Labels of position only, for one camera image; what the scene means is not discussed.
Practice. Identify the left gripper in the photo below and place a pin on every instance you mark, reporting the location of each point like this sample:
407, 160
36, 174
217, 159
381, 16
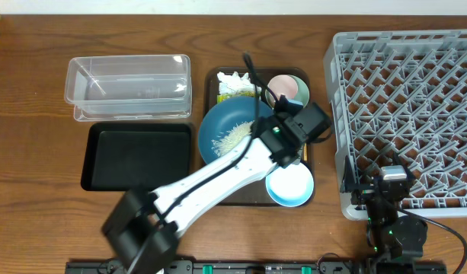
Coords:
294, 157

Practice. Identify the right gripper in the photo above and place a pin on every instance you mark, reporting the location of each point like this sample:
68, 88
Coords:
364, 190

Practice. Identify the pile of white rice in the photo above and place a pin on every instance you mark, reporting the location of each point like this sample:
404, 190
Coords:
226, 141

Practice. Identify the light blue bowl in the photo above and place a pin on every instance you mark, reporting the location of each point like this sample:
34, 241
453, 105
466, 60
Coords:
292, 186

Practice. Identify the dark blue plate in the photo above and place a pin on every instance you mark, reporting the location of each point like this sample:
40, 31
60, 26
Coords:
223, 117

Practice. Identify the white tissue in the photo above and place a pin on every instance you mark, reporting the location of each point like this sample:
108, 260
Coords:
230, 84

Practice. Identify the yellow green snack wrapper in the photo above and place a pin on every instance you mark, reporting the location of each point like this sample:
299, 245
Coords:
222, 97

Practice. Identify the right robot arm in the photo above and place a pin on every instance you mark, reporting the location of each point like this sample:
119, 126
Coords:
397, 240

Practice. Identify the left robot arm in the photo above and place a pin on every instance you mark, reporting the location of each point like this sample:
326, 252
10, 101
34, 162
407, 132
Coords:
145, 227

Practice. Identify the grey dishwasher rack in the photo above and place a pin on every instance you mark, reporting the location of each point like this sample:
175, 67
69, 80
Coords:
405, 92

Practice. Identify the wooden chopstick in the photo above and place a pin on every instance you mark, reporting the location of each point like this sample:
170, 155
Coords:
304, 153

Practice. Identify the light green saucer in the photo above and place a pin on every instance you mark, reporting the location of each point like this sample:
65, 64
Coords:
303, 91

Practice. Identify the pink cup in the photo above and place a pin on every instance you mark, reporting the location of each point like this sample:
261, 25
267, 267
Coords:
283, 85

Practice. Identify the dark brown serving tray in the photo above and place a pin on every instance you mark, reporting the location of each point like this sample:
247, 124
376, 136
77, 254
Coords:
254, 194

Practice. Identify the black plastic tray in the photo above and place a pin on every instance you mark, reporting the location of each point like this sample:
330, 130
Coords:
120, 156

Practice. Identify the clear plastic bin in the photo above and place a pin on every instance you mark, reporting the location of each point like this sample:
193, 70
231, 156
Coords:
131, 87

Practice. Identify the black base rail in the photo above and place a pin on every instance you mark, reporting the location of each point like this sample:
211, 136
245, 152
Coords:
189, 267

